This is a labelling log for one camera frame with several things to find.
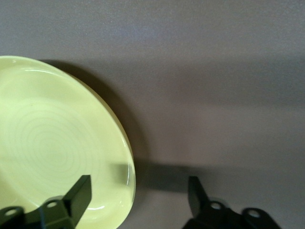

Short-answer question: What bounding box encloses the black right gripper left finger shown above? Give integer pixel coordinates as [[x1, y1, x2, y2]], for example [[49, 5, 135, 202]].
[[0, 175, 92, 229]]

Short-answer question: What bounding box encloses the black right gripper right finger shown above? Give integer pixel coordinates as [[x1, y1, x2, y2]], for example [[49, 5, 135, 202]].
[[183, 176, 284, 229]]

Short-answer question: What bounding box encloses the yellow round plate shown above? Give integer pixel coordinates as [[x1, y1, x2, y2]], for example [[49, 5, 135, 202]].
[[0, 55, 137, 229]]

